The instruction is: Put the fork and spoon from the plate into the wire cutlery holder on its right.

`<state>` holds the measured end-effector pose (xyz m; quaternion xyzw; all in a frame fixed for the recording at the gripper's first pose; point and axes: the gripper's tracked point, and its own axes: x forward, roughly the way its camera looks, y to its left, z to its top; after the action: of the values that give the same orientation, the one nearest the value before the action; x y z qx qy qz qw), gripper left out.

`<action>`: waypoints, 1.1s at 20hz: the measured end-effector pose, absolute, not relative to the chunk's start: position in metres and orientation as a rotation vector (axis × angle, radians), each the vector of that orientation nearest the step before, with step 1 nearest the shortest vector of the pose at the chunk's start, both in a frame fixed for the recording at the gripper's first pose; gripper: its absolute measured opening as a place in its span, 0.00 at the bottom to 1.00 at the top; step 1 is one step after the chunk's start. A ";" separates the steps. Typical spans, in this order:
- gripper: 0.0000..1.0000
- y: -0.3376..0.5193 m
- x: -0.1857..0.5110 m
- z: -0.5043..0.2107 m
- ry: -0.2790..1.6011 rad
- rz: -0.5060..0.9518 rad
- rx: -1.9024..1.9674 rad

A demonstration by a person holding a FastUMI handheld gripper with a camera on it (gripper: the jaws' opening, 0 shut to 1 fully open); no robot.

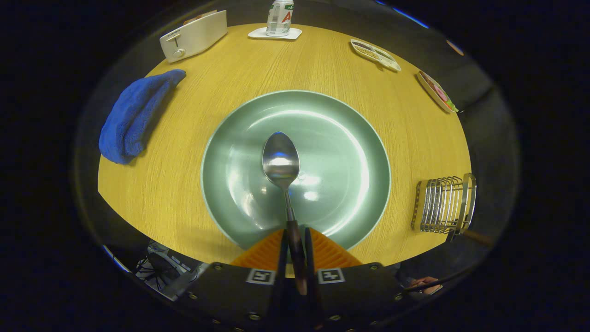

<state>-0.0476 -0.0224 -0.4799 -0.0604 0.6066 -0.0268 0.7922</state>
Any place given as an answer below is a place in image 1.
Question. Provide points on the white drink bottle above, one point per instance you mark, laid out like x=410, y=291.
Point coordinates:
x=279, y=18

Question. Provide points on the plate of toy food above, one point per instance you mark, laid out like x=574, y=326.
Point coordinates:
x=437, y=92

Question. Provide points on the white toaster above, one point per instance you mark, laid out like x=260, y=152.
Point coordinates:
x=198, y=37

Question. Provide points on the blue towel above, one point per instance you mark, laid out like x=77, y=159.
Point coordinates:
x=133, y=120

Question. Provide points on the white divided snack tray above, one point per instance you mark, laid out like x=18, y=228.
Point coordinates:
x=375, y=54

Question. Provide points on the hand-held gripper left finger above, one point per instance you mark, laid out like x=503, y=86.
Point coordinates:
x=282, y=251

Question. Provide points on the brown toast slice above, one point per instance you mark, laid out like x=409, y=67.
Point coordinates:
x=198, y=17

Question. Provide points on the white square coaster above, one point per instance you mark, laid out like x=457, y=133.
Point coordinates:
x=258, y=33

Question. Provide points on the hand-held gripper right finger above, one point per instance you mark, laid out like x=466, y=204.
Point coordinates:
x=309, y=251

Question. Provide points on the green round plate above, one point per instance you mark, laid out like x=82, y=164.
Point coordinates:
x=341, y=152

